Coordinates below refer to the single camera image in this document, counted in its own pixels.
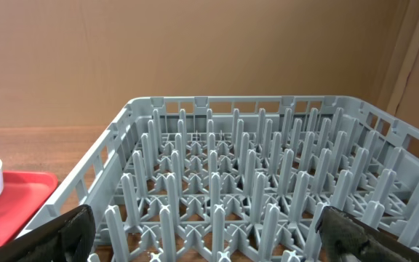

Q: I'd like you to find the grey dishwasher rack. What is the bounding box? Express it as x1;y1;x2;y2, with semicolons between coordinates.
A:
23;96;419;261

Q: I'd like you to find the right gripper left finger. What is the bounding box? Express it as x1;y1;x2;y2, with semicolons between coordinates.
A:
0;205;96;262

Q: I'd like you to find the red serving tray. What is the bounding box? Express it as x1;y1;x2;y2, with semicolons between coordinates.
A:
0;171;58;247

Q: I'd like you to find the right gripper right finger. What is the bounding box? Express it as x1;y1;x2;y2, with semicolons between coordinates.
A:
315;206;419;262

